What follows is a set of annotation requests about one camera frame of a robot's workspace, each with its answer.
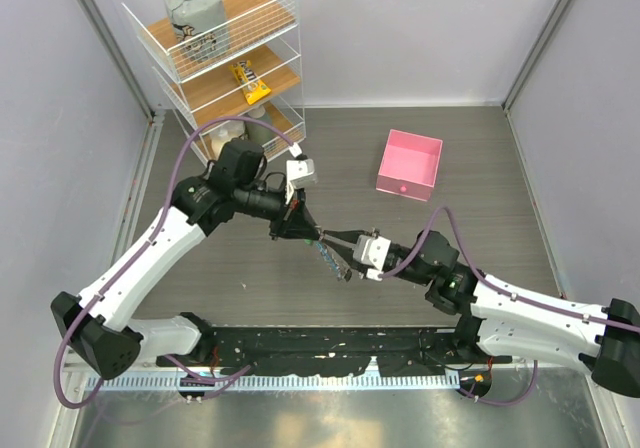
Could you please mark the grey wrapped bundle top shelf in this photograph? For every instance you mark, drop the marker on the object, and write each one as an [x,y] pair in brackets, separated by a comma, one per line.
[201,28]

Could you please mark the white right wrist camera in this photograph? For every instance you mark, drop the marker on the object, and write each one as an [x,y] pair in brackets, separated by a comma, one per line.
[371,251]

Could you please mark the white wire shelf rack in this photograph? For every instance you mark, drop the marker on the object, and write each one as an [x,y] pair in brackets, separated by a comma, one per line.
[266,32]

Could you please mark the cream lotion bottle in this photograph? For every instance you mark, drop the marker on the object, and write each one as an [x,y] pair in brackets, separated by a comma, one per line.
[219,137]

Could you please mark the yellow candy bag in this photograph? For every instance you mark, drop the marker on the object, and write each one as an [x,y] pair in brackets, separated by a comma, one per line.
[253,87]

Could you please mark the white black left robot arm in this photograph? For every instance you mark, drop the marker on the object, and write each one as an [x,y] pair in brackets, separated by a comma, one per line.
[98,323]

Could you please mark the green pump bottle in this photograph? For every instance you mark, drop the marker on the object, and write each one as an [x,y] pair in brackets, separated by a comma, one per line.
[257,133]

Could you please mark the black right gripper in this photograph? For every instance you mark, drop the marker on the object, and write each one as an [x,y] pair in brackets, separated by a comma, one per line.
[350,235]

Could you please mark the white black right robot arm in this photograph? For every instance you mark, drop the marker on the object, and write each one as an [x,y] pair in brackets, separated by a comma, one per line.
[499,319]

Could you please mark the blue key holder handle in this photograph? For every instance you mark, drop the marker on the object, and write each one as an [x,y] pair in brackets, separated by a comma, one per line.
[333,264]

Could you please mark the pink open drawer box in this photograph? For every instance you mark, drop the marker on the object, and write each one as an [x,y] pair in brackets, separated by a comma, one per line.
[409,165]

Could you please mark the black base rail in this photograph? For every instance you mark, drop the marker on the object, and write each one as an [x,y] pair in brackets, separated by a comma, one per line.
[336,351]

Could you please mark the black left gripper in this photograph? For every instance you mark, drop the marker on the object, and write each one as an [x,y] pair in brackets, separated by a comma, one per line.
[295,219]

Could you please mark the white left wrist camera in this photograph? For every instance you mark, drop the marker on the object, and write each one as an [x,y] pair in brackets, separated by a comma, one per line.
[300,172]

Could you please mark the white slotted cable duct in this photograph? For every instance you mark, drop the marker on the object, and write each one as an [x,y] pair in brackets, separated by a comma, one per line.
[369,380]

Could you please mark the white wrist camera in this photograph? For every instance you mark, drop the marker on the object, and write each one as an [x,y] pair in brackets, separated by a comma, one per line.
[300,172]
[371,251]

